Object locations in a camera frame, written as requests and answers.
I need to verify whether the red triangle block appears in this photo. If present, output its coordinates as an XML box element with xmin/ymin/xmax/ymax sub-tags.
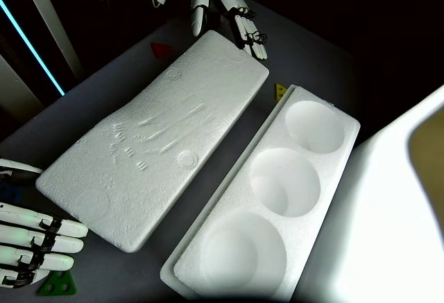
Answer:
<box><xmin>151</xmin><ymin>42</ymin><xmax>173</xmax><ymax>60</ymax></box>

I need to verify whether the pale grey panel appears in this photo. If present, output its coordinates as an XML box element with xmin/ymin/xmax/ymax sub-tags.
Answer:
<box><xmin>0</xmin><ymin>53</ymin><xmax>45</xmax><ymax>123</ymax></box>

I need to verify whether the grey table cloth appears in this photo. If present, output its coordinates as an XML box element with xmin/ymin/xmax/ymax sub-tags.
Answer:
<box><xmin>0</xmin><ymin>0</ymin><xmax>355</xmax><ymax>303</ymax></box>

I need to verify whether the styrofoam tray with round wells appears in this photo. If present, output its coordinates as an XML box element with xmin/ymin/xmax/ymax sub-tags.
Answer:
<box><xmin>159</xmin><ymin>83</ymin><xmax>361</xmax><ymax>302</ymax></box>

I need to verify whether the white post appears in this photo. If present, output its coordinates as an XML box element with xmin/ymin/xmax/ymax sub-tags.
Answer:
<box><xmin>17</xmin><ymin>0</ymin><xmax>85</xmax><ymax>78</ymax></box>

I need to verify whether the white styrofoam lid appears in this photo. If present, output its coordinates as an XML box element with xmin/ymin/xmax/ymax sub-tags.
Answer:
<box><xmin>35</xmin><ymin>29</ymin><xmax>271</xmax><ymax>254</ymax></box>

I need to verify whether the cyan light strip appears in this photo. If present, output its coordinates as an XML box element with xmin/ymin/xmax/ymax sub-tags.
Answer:
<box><xmin>0</xmin><ymin>0</ymin><xmax>66</xmax><ymax>96</ymax></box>

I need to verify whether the green triangle block with holes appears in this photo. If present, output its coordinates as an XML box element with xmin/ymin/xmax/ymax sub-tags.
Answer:
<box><xmin>37</xmin><ymin>270</ymin><xmax>77</xmax><ymax>297</ymax></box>

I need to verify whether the large white rounded shell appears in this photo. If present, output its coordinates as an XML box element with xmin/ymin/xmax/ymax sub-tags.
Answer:
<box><xmin>287</xmin><ymin>84</ymin><xmax>444</xmax><ymax>303</ymax></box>

